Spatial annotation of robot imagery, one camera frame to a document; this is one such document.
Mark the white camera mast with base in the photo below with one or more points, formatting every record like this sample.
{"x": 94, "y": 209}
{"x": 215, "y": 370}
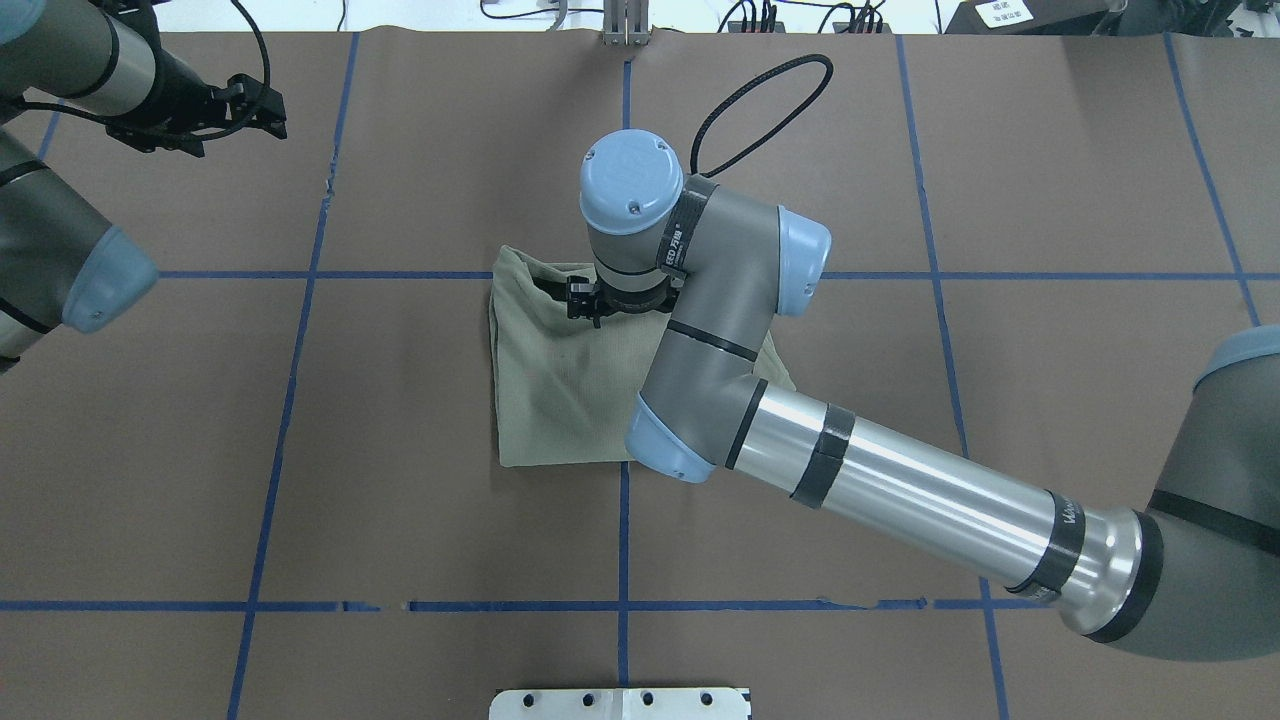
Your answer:
{"x": 623, "y": 703}

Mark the black box with white label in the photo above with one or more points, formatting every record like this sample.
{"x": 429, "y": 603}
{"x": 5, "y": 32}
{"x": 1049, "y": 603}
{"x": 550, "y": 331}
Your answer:
{"x": 1027, "y": 18}

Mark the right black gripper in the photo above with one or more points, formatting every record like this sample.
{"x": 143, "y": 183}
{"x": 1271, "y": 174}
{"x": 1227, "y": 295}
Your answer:
{"x": 581, "y": 297}

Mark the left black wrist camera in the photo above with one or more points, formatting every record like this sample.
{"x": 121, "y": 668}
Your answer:
{"x": 151, "y": 139}

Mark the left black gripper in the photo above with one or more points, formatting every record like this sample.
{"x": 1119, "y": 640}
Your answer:
{"x": 183, "y": 96}

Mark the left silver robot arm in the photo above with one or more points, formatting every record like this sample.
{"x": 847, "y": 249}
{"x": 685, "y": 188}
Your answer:
{"x": 63, "y": 262}

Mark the aluminium frame post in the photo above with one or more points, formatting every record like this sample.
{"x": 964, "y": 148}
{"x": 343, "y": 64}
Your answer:
{"x": 626, "y": 23}

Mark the olive green long-sleeve shirt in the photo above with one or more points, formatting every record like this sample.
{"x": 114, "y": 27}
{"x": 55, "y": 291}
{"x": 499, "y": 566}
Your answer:
{"x": 564, "y": 391}

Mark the near black cable hub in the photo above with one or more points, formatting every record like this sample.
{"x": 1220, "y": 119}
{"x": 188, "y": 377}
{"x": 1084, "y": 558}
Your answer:
{"x": 752, "y": 18}

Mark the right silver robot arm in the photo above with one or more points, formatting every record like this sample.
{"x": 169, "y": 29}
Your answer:
{"x": 1190, "y": 575}

